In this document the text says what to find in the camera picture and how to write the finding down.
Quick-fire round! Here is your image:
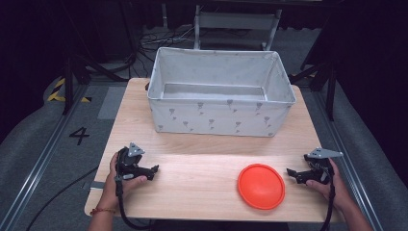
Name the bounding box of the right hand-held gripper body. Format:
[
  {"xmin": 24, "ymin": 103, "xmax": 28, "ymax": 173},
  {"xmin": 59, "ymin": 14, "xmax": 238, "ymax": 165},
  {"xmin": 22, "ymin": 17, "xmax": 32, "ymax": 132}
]
[{"xmin": 296, "ymin": 146, "xmax": 344, "ymax": 186}]

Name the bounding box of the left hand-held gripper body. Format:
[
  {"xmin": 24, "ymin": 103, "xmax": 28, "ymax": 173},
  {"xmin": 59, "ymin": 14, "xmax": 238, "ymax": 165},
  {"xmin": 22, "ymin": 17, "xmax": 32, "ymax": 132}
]
[{"xmin": 115, "ymin": 141, "xmax": 152, "ymax": 181}]

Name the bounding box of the orange round disc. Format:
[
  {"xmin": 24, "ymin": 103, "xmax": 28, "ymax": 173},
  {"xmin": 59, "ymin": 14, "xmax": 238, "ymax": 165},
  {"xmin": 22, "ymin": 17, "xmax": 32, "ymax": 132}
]
[{"xmin": 237, "ymin": 163, "xmax": 287, "ymax": 211}]

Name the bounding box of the grey fabric storage box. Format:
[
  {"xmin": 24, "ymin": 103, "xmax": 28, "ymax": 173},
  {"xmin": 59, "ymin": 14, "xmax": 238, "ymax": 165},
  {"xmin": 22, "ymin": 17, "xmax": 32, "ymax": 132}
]
[{"xmin": 146, "ymin": 46, "xmax": 297, "ymax": 139}]

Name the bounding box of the person's right hand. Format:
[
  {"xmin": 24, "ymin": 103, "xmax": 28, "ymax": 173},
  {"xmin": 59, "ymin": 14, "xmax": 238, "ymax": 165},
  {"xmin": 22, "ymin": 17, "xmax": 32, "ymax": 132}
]
[{"xmin": 305, "ymin": 158, "xmax": 354, "ymax": 214}]

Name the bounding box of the person's left hand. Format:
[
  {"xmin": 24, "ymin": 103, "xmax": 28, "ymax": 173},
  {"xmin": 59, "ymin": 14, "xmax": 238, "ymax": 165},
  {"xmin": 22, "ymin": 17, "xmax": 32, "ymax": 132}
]
[{"xmin": 96, "ymin": 151, "xmax": 148, "ymax": 211}]

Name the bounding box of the grey tape strip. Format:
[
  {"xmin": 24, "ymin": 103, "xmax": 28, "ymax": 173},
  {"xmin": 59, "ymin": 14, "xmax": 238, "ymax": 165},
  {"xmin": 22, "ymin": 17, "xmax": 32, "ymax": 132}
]
[{"xmin": 89, "ymin": 180, "xmax": 107, "ymax": 191}]

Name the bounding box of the black metal stand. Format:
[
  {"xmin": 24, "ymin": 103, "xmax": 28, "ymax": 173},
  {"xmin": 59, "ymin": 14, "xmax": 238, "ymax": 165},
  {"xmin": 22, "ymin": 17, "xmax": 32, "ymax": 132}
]
[
  {"xmin": 289, "ymin": 60, "xmax": 339, "ymax": 122},
  {"xmin": 62, "ymin": 53, "xmax": 130, "ymax": 116}
]

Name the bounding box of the yellow black floor tape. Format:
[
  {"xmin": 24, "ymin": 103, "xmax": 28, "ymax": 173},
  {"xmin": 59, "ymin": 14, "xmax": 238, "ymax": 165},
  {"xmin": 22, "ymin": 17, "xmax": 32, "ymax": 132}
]
[{"xmin": 46, "ymin": 77, "xmax": 92, "ymax": 104}]

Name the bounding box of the grey chair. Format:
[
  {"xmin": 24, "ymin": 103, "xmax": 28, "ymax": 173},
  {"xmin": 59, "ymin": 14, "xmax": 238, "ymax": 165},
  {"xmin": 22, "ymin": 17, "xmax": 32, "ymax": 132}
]
[{"xmin": 192, "ymin": 4, "xmax": 283, "ymax": 52}]

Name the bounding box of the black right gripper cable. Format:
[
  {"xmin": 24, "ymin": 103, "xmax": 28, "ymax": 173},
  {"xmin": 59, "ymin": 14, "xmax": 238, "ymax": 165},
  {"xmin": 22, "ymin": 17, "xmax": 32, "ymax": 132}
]
[{"xmin": 319, "ymin": 160, "xmax": 337, "ymax": 231}]

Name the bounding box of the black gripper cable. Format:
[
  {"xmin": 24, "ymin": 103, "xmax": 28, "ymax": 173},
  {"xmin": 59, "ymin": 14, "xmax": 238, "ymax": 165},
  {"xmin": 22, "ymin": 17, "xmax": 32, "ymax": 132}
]
[
  {"xmin": 319, "ymin": 160, "xmax": 337, "ymax": 231},
  {"xmin": 115, "ymin": 175, "xmax": 156, "ymax": 231}
]

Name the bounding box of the aluminium floor rail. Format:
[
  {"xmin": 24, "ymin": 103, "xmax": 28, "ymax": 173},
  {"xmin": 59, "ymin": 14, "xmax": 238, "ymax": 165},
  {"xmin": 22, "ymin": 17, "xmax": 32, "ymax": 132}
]
[
  {"xmin": 312, "ymin": 90, "xmax": 385, "ymax": 231},
  {"xmin": 0, "ymin": 84, "xmax": 89, "ymax": 231}
]

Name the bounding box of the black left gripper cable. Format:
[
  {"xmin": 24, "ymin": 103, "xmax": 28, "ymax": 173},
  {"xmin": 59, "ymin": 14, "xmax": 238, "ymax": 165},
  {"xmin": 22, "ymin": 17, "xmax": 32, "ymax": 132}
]
[{"xmin": 115, "ymin": 175, "xmax": 156, "ymax": 231}]

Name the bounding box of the red bracelet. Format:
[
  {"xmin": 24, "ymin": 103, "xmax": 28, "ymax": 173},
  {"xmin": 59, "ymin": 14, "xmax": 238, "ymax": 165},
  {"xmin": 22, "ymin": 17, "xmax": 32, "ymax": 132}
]
[{"xmin": 89, "ymin": 207, "xmax": 116, "ymax": 217}]

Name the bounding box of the black floor cable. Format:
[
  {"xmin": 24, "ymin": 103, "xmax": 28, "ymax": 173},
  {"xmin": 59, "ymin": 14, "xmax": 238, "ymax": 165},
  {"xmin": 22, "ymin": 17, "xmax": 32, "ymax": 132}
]
[{"xmin": 24, "ymin": 165, "xmax": 100, "ymax": 231}]

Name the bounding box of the bundle of floor cables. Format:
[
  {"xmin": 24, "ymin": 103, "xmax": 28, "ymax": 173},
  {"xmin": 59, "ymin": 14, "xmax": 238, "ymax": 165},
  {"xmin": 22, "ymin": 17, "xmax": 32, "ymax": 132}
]
[{"xmin": 138, "ymin": 26, "xmax": 197, "ymax": 63}]

